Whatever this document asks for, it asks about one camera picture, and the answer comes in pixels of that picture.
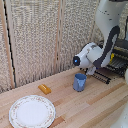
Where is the toaster oven door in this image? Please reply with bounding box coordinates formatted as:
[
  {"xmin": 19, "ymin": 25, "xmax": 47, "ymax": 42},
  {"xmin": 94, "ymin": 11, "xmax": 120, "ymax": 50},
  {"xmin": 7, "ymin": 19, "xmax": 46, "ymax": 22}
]
[{"xmin": 79, "ymin": 65, "xmax": 112, "ymax": 85}]

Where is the ribbed silver oven tray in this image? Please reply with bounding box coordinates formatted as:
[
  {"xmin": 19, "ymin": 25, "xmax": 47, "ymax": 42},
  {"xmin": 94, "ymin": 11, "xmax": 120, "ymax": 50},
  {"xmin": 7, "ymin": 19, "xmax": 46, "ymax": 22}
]
[{"xmin": 107, "ymin": 54, "xmax": 128, "ymax": 73}]

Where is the white floral rim plate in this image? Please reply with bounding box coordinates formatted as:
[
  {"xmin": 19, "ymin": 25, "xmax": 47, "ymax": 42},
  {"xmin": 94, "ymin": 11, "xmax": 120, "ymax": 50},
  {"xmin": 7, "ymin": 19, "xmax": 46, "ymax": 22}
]
[{"xmin": 8, "ymin": 94, "xmax": 57, "ymax": 128}]

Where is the blue cup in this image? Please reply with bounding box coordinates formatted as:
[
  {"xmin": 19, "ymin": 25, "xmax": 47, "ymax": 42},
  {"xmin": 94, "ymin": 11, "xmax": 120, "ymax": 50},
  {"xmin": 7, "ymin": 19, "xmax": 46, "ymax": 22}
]
[{"xmin": 72, "ymin": 73, "xmax": 88, "ymax": 93}]

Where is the orange rectangular block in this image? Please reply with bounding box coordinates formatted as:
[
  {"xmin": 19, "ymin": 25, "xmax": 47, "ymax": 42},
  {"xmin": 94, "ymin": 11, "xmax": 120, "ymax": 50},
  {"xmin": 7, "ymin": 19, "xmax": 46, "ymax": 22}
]
[{"xmin": 37, "ymin": 83, "xmax": 52, "ymax": 95}]

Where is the wooden post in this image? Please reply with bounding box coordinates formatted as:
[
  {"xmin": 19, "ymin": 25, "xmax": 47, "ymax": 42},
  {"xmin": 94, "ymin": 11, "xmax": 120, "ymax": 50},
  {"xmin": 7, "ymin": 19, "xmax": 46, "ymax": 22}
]
[{"xmin": 0, "ymin": 0, "xmax": 16, "ymax": 89}]

